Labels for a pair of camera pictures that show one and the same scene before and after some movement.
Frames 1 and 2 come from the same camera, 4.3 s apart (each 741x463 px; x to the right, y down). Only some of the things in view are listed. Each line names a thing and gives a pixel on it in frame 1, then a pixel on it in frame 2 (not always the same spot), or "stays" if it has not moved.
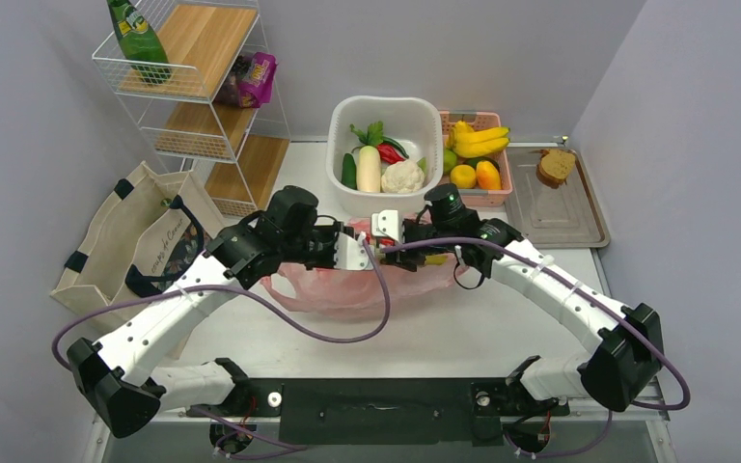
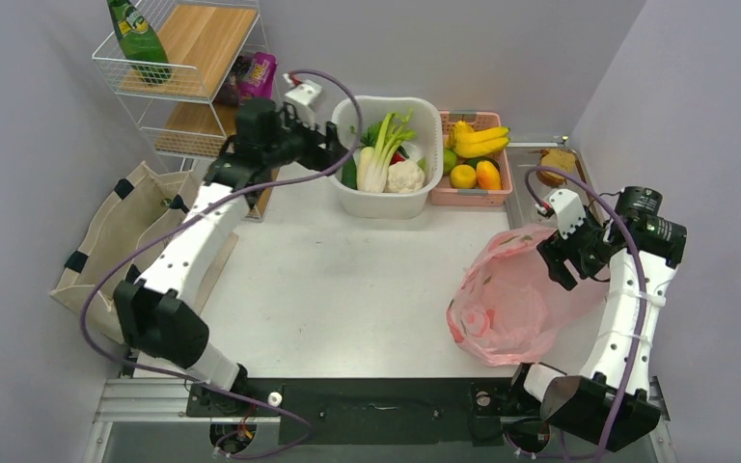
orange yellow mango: x=487 y=176 stays
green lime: x=450 y=159 stays
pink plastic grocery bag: x=352 y=291 → x=506 y=301
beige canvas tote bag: x=155 y=228 stays
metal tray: x=568 y=217 stays
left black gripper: x=330 y=231 → x=333 y=151
